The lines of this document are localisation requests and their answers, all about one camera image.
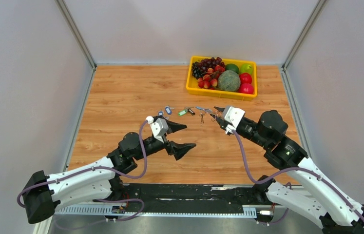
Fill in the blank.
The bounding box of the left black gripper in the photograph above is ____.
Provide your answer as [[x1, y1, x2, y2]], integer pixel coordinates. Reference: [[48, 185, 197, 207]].
[[134, 116, 196, 161]]

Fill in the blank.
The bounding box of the large keyring with small rings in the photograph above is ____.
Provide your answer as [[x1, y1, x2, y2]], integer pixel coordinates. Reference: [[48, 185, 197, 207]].
[[195, 106, 222, 122]]

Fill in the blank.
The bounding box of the black tagged key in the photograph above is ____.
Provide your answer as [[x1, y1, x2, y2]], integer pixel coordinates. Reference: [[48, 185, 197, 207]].
[[199, 110, 206, 125]]

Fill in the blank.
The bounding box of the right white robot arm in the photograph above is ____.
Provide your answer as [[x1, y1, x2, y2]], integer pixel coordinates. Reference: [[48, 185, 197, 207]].
[[212, 106, 364, 234]]

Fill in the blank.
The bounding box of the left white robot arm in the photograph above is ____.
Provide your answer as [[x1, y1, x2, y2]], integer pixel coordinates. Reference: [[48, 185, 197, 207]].
[[17, 116, 196, 224]]

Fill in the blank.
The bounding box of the green tag key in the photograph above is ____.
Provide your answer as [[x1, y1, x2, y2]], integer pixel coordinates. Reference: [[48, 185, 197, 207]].
[[178, 110, 187, 116]]

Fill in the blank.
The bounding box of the green netted melon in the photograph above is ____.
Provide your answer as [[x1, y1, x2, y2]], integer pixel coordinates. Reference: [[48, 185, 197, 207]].
[[218, 70, 241, 92]]

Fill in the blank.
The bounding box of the red cherries cluster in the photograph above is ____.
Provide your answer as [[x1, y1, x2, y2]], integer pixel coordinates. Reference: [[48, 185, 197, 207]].
[[192, 65, 225, 89]]

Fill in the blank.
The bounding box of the yellow plastic fruit tray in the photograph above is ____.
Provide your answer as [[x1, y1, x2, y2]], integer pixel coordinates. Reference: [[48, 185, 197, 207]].
[[186, 56, 257, 100]]

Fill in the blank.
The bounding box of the lower red apple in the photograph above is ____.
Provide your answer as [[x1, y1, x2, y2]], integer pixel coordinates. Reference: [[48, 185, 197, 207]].
[[238, 83, 254, 95]]

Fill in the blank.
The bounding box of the red apple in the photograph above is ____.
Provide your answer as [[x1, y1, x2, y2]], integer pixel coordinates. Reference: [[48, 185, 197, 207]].
[[238, 83, 254, 95], [239, 73, 252, 84]]

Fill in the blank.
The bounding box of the upper red apple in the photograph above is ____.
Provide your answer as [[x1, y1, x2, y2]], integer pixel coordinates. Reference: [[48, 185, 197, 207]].
[[239, 73, 252, 84]]

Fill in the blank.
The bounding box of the dark green lime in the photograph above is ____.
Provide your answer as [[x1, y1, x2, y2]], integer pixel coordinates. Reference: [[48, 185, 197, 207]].
[[225, 63, 240, 74]]

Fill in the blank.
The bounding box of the dark purple grape bunch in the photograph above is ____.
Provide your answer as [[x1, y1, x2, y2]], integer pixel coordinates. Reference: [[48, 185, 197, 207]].
[[191, 57, 226, 79]]

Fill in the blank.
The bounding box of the light green apple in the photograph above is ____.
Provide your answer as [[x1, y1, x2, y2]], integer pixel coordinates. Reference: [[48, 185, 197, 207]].
[[240, 63, 254, 75]]

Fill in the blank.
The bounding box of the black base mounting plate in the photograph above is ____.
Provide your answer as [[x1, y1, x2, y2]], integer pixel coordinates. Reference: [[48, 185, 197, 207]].
[[114, 183, 272, 214]]

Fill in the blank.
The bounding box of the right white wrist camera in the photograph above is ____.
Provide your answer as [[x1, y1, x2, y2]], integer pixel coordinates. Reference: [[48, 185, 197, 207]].
[[222, 106, 246, 135]]

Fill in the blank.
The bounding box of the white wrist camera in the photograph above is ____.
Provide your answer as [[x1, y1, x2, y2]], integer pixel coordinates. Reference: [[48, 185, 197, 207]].
[[145, 116, 169, 143], [222, 106, 246, 135]]

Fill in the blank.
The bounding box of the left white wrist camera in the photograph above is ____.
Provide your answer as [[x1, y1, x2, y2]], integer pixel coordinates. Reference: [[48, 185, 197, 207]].
[[145, 116, 169, 143]]

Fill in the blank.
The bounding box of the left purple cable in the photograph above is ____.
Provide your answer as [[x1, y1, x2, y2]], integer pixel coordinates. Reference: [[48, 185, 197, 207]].
[[17, 119, 152, 223]]

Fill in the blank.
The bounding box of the aluminium front rail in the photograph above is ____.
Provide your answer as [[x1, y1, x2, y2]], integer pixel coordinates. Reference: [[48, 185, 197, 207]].
[[33, 181, 331, 234]]

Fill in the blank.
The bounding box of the right aluminium corner post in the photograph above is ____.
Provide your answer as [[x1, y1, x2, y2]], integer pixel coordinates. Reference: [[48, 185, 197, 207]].
[[282, 0, 328, 71]]

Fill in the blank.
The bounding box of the aluminium corner post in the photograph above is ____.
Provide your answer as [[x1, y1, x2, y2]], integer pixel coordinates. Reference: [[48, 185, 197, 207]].
[[282, 0, 328, 71], [55, 0, 97, 71]]

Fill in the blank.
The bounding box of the left aluminium corner post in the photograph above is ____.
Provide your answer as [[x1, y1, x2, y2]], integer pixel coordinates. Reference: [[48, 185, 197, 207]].
[[55, 0, 97, 71]]

